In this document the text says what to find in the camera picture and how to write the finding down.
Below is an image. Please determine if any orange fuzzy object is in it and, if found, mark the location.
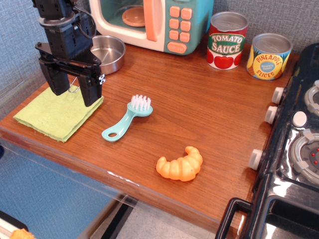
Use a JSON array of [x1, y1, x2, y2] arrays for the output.
[[10, 229, 35, 239]]

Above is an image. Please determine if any pineapple slices can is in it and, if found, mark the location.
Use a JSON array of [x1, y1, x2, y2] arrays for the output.
[[246, 33, 293, 81]]

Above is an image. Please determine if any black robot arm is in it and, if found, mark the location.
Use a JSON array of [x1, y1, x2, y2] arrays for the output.
[[33, 0, 105, 107]]

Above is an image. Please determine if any tomato sauce can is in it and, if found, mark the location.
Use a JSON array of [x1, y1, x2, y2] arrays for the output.
[[206, 11, 249, 70]]

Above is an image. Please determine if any toy microwave oven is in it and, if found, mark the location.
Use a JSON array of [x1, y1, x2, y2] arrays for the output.
[[89, 0, 214, 55]]

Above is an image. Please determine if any teal dish brush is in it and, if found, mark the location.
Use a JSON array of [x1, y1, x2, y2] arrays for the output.
[[102, 95, 153, 142]]

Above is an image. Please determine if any green folded cloth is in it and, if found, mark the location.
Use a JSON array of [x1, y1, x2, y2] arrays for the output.
[[13, 88, 104, 142]]

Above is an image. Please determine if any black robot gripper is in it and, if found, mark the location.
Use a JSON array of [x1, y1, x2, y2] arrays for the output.
[[36, 11, 103, 107]]

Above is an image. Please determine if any black toy stove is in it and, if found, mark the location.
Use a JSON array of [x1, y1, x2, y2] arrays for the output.
[[216, 43, 319, 239]]

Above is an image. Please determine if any orange plastic croissant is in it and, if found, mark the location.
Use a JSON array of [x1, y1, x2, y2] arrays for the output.
[[156, 146, 203, 182]]

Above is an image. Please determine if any small steel pot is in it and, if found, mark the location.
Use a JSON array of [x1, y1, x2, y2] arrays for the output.
[[68, 35, 127, 94]]

